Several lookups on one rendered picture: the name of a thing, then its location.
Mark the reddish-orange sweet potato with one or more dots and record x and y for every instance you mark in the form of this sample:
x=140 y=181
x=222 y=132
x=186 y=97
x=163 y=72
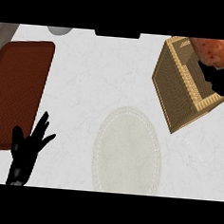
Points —
x=213 y=51

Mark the grey slanted panel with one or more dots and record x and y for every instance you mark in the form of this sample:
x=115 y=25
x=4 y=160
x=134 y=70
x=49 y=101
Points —
x=3 y=34

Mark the black flat object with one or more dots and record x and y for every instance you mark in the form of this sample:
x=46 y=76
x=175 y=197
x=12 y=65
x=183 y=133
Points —
x=117 y=34

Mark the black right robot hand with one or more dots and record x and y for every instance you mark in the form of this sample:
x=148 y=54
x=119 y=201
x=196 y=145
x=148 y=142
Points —
x=221 y=81

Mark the grey rounded object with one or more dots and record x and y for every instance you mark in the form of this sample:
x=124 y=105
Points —
x=60 y=30

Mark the square tan wicker basket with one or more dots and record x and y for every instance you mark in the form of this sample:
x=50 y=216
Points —
x=182 y=87

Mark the round cream placemat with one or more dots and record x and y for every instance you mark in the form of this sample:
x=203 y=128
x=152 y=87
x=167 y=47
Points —
x=127 y=151

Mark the brown rectangular tray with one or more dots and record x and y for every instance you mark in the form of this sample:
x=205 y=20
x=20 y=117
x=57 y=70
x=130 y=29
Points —
x=16 y=93

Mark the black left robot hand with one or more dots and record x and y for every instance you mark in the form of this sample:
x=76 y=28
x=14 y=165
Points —
x=26 y=151

